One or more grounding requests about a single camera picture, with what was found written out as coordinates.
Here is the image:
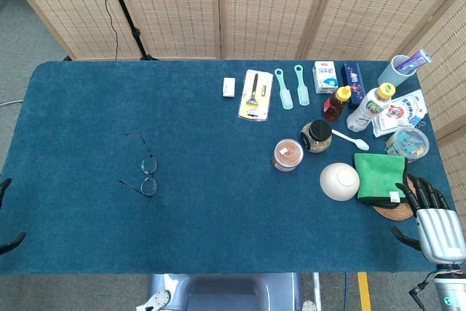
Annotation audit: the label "purple toothpaste tube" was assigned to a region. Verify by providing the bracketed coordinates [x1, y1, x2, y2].
[395, 50, 433, 73]

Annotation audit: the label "blue felt table cover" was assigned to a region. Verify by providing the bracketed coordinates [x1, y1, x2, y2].
[0, 60, 458, 275]

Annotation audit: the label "grey-blue cup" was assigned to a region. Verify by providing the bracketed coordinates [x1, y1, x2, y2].
[377, 55, 416, 88]

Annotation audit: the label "clear tub of binder clips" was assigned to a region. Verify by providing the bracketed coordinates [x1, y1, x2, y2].
[384, 127, 430, 161]

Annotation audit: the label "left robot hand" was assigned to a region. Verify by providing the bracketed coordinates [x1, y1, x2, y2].
[0, 178, 27, 256]

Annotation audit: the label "glass jar with black lid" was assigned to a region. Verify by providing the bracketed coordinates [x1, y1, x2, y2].
[299, 119, 333, 154]

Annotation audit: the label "black wire-frame eyeglasses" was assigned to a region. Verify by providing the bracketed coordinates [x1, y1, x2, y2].
[117, 133, 159, 200]

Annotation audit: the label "white printed snack bag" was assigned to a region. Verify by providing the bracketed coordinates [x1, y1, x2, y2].
[371, 89, 429, 138]

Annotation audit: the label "round woven coaster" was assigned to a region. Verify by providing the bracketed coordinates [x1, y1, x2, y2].
[371, 175, 421, 221]

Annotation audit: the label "yellow floor tape strip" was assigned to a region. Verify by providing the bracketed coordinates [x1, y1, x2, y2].
[357, 272, 373, 311]

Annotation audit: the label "green cloth with black edge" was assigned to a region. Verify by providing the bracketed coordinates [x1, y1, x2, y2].
[353, 152, 416, 209]

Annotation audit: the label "white drink bottle yellow cap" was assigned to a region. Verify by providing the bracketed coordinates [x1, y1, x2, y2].
[345, 82, 397, 133]

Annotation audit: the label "white upturned bowl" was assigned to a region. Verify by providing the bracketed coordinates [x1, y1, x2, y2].
[319, 162, 361, 202]

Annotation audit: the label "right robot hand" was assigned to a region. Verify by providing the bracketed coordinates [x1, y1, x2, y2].
[391, 173, 466, 265]

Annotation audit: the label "small white box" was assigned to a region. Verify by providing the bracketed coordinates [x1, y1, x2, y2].
[222, 77, 236, 98]

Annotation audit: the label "black tripod stand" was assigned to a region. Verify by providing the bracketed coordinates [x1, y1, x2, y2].
[100, 0, 159, 61]

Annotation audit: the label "jar of brown powder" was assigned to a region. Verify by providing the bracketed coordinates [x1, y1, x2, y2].
[272, 138, 305, 173]

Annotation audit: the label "white plastic spoon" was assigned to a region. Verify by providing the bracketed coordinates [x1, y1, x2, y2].
[331, 129, 370, 151]

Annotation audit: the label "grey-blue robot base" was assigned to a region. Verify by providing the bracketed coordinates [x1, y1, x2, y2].
[136, 272, 317, 311]

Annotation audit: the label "bamboo folding screen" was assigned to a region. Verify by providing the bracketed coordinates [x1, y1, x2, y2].
[0, 0, 466, 195]

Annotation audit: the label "razor in yellow blister pack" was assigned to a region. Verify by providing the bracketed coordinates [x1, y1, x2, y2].
[237, 68, 274, 122]

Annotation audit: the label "white blue milk carton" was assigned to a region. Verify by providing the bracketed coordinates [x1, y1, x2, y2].
[312, 60, 339, 95]

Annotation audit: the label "black hanging cable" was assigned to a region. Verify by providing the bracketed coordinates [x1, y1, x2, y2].
[90, 0, 119, 61]

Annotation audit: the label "dark blue box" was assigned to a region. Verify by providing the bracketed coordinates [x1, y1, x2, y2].
[340, 62, 367, 110]

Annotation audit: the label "mint green brush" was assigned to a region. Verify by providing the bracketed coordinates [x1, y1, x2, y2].
[274, 68, 294, 111]
[293, 64, 311, 107]

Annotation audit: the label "honey bottle with yellow cap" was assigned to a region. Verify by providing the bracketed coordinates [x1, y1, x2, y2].
[321, 84, 352, 122]

